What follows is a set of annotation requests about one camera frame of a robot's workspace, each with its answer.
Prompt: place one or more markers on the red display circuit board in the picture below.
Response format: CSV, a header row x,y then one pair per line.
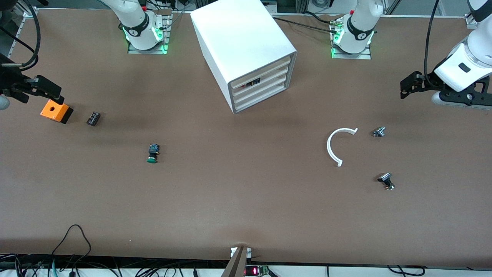
x,y
255,271

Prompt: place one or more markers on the orange button enclosure box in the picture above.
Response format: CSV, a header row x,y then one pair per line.
x,y
54,110

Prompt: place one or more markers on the black orange stored part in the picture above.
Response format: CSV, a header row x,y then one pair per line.
x,y
253,81

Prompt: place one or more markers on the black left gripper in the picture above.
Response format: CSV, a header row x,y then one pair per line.
x,y
428,81

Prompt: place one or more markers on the small black contact block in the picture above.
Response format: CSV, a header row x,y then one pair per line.
x,y
93,118

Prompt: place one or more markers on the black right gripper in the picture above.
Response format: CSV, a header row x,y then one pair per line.
x,y
9,82

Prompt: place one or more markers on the aluminium frame rail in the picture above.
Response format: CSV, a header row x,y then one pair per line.
x,y
30,11
469,21

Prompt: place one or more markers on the camera mount post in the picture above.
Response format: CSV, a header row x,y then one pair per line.
x,y
238,265

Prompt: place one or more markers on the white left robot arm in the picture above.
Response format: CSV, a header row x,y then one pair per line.
x,y
469,57

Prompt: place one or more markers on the green push button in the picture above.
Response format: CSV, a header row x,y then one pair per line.
x,y
153,154

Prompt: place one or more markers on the small silver metal part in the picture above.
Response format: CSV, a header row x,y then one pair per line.
x,y
379,132

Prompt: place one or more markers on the white curved plastic arc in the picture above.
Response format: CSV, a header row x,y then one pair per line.
x,y
328,148

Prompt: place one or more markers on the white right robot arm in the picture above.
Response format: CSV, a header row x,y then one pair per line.
x,y
134,19

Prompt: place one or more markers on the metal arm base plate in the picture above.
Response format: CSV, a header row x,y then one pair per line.
x,y
351,56
148,51

